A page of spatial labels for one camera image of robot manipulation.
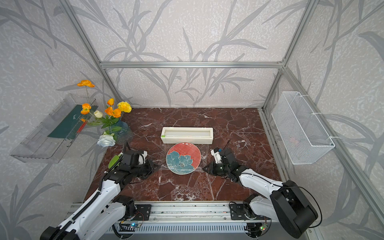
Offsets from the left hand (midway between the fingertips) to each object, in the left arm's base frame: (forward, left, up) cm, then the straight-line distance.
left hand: (160, 165), depth 81 cm
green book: (+10, +38, +24) cm, 46 cm away
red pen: (+10, +34, +22) cm, 42 cm away
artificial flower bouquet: (+16, +22, +24) cm, 36 cm away
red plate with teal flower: (+8, -11, -7) cm, 15 cm away
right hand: (-1, -23, -2) cm, 23 cm away
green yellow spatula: (+7, +32, -9) cm, 34 cm away
